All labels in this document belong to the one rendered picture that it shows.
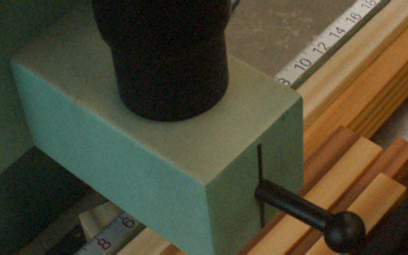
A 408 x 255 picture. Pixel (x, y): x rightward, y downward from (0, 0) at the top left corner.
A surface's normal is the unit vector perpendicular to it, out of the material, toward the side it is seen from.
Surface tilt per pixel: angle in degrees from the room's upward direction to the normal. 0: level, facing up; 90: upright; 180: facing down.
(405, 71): 90
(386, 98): 90
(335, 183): 0
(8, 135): 90
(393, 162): 0
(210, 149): 0
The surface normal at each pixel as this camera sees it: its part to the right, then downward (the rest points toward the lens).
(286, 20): -0.08, -0.68
